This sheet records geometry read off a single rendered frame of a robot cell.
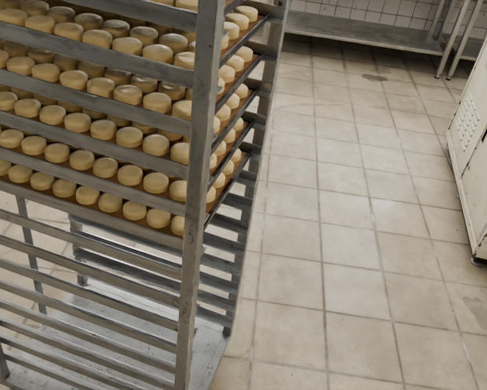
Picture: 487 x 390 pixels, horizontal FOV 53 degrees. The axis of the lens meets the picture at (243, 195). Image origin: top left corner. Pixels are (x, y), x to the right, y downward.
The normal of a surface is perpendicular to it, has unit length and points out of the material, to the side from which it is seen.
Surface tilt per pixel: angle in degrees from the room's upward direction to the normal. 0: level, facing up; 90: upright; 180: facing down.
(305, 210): 0
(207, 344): 0
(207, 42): 90
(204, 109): 90
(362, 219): 0
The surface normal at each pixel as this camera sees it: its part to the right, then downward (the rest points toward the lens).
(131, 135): 0.12, -0.79
